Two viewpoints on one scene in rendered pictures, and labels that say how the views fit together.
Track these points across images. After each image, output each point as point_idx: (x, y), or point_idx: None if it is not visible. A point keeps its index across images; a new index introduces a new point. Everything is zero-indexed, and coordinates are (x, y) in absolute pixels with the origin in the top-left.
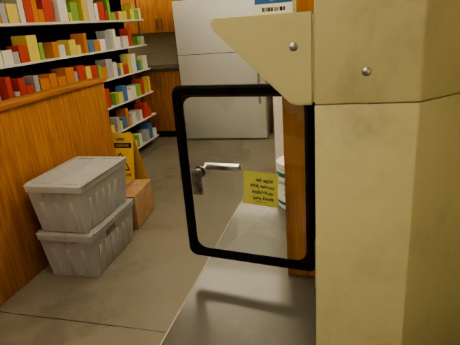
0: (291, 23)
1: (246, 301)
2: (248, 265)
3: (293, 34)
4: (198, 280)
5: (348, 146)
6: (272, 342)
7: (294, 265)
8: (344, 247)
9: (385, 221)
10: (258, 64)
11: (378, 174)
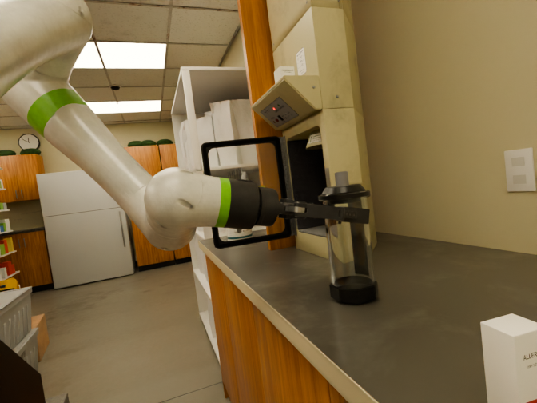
0: (312, 78)
1: (263, 259)
2: (245, 254)
3: (313, 82)
4: (224, 263)
5: (336, 124)
6: (294, 261)
7: (280, 236)
8: (340, 167)
9: (351, 153)
10: (302, 93)
11: (346, 134)
